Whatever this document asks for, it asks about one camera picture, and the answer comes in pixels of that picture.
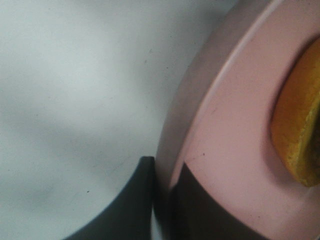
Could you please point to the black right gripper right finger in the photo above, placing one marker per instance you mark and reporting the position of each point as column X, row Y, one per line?
column 195, row 215

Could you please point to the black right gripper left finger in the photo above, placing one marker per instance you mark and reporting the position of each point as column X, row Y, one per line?
column 128, row 217

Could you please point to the pink round plate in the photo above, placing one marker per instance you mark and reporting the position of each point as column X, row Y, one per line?
column 219, row 121

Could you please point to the toy burger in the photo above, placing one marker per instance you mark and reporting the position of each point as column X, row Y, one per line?
column 295, row 124

